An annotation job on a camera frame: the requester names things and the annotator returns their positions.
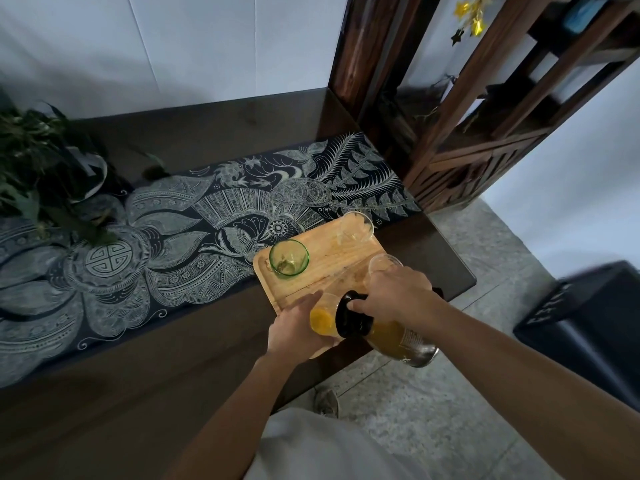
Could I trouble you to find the person's right forearm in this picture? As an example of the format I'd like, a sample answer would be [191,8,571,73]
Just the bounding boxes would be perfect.
[422,294,640,480]

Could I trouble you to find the black patterned table runner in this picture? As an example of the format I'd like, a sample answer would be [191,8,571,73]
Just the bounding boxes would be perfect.
[0,132,422,390]

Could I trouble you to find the person's left forearm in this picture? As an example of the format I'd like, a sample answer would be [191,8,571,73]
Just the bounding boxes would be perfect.
[167,351,312,480]

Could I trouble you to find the orange juice bottle black cap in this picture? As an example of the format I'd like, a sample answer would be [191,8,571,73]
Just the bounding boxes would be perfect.
[336,290,441,369]

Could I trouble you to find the person's left hand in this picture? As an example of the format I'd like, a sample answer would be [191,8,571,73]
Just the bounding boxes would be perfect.
[266,290,327,364]

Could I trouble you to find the person's right hand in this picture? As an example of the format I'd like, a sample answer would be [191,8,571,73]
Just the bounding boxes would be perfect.
[347,265,445,341]

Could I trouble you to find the person's grey shoe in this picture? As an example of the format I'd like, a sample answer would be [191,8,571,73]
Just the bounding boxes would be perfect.
[312,387,341,420]

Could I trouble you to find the clear drinking glass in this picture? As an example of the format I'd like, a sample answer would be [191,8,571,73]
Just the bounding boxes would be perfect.
[338,211,376,248]
[367,254,404,286]

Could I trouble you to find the black box stool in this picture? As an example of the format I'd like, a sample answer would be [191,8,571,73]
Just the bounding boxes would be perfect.
[512,260,640,413]

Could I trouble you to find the gold star decoration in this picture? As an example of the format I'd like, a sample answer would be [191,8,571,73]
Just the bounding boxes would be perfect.
[450,0,490,48]

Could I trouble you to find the glass of orange juice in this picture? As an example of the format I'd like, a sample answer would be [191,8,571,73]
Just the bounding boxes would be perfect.
[309,293,347,341]

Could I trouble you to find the person's white shorts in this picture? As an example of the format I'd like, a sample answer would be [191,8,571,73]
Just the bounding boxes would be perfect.
[242,407,432,480]

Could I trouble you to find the green drinking glass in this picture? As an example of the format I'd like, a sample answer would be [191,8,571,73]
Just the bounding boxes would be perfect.
[269,239,311,280]

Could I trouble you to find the dark wooden shelf unit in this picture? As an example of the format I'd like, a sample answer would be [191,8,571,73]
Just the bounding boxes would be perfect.
[327,0,640,215]

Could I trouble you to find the green leafy plant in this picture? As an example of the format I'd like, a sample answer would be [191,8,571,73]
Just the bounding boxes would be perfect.
[0,90,172,245]

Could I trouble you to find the wooden serving tray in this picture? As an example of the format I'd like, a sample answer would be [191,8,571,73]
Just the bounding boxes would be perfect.
[252,213,404,360]

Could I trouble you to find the blue item on shelf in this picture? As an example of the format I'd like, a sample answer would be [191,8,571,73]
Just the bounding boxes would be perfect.
[561,0,610,35]

